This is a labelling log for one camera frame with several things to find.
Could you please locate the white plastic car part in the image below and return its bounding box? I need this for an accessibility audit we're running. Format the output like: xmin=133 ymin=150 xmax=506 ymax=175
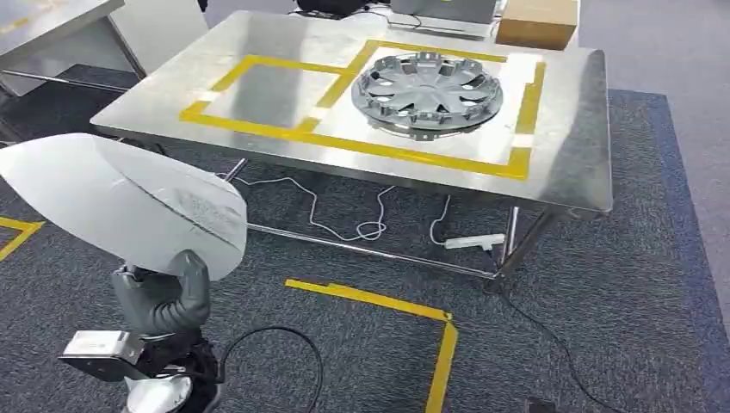
xmin=0 ymin=133 xmax=249 ymax=283

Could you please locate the white power strip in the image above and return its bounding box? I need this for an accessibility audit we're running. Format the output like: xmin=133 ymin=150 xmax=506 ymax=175
xmin=443 ymin=233 xmax=508 ymax=250

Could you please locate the grey wheel hubcap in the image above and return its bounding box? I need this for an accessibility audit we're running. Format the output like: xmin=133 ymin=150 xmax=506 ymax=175
xmin=350 ymin=50 xmax=505 ymax=142

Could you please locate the steel work bench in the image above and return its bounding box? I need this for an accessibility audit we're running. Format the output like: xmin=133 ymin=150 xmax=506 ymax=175
xmin=90 ymin=9 xmax=615 ymax=281

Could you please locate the black bag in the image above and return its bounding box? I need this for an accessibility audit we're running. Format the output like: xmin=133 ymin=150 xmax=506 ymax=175
xmin=296 ymin=0 xmax=368 ymax=17

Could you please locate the brown cardboard box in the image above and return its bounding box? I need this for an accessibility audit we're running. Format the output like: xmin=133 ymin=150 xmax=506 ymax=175
xmin=494 ymin=0 xmax=580 ymax=52

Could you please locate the white panel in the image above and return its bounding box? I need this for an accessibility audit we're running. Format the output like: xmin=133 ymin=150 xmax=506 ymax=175
xmin=108 ymin=0 xmax=210 ymax=77

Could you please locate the grey side table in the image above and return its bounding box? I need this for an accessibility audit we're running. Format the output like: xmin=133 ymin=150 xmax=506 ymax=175
xmin=0 ymin=0 xmax=147 ymax=98

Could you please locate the white cable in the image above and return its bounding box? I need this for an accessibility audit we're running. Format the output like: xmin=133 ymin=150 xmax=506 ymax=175
xmin=227 ymin=175 xmax=453 ymax=246

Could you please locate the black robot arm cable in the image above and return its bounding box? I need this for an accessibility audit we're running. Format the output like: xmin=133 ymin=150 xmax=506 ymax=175
xmin=219 ymin=325 xmax=325 ymax=413

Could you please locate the black floor cable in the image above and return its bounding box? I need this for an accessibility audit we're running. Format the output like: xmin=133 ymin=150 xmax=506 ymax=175
xmin=494 ymin=278 xmax=624 ymax=413

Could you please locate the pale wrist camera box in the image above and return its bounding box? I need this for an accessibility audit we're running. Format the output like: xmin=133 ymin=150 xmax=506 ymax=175
xmin=57 ymin=330 xmax=147 ymax=383

